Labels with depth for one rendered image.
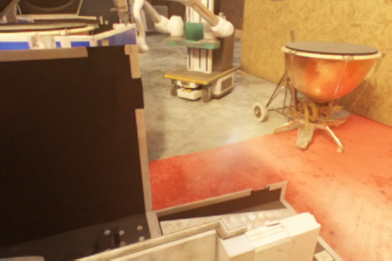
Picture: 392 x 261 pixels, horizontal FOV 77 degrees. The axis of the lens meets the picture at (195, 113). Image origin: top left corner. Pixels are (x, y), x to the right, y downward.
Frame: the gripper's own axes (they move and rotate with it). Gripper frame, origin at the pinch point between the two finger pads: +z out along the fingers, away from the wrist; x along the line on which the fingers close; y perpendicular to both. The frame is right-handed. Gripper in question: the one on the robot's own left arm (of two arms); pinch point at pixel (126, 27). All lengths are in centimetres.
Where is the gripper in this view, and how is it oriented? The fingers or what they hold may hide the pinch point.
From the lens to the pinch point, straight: 233.7
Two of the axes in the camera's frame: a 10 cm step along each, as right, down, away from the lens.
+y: 9.8, -1.7, -0.4
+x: -0.3, -3.9, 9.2
